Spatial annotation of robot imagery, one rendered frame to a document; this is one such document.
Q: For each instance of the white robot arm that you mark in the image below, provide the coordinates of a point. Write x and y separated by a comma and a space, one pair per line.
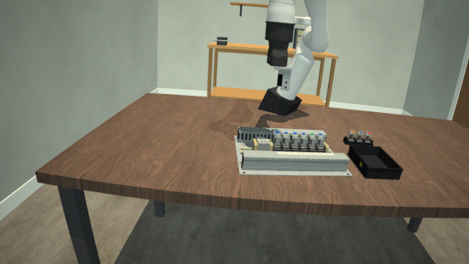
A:
316, 38

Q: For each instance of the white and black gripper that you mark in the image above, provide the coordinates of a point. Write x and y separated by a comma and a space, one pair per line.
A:
279, 31

